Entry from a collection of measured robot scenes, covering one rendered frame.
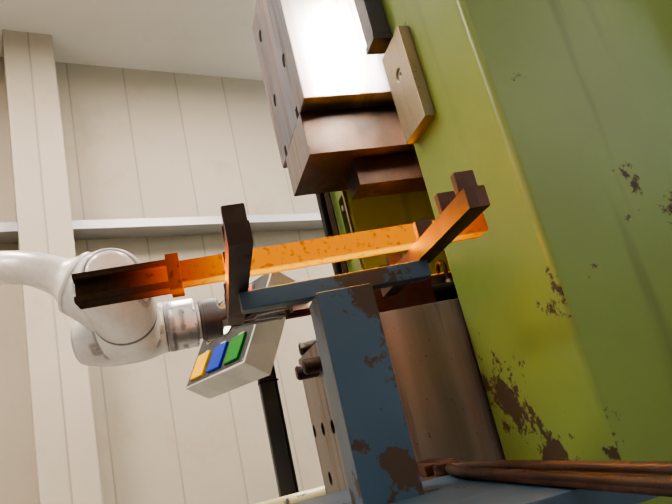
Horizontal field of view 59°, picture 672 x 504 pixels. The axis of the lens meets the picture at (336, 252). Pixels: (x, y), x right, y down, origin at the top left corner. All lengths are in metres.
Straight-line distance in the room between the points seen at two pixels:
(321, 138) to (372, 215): 0.32
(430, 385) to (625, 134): 0.45
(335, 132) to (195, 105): 3.90
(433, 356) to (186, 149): 4.04
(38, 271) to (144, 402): 3.18
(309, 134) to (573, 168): 0.55
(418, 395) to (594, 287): 0.31
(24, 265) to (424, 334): 0.62
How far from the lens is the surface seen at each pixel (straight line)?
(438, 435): 0.93
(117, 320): 0.93
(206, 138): 4.93
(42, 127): 4.38
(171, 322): 1.07
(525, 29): 0.92
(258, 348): 1.50
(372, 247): 0.65
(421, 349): 0.94
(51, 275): 0.99
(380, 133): 1.23
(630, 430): 0.76
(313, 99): 1.18
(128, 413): 4.11
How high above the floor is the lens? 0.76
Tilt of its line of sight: 16 degrees up
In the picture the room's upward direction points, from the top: 13 degrees counter-clockwise
